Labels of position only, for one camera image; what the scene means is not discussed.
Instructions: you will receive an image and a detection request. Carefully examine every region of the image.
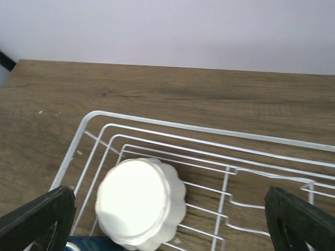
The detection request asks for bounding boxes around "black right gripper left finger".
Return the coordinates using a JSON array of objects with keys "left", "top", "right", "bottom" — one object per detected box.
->
[{"left": 1, "top": 186, "right": 76, "bottom": 250}]

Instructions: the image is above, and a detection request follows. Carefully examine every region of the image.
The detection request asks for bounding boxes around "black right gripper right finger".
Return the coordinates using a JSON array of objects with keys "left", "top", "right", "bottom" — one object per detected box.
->
[{"left": 264, "top": 186, "right": 334, "bottom": 250}]

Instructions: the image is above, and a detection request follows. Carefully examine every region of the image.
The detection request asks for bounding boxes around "blue mug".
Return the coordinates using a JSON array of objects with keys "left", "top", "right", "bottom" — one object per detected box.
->
[{"left": 64, "top": 236, "right": 124, "bottom": 251}]

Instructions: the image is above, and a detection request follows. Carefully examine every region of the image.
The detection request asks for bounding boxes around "white scalloped bowl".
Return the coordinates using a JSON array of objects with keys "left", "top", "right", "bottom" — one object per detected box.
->
[{"left": 95, "top": 158, "right": 186, "bottom": 250}]

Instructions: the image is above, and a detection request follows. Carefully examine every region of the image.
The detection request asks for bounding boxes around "white wire dish rack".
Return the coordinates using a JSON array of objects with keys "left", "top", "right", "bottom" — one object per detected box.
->
[{"left": 51, "top": 110, "right": 334, "bottom": 250}]

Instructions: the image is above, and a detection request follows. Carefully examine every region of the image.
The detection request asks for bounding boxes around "black frame post left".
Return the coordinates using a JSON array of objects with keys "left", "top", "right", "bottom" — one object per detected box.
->
[{"left": 0, "top": 51, "right": 17, "bottom": 72}]

